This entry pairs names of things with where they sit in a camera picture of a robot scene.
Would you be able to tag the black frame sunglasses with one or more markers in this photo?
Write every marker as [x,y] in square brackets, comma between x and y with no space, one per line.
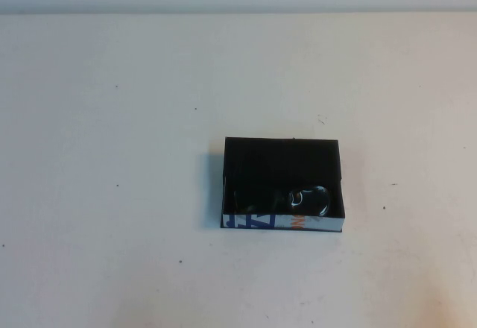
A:
[311,201]

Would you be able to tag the black printed glasses case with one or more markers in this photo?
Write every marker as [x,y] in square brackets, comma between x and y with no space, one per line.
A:
[283,160]

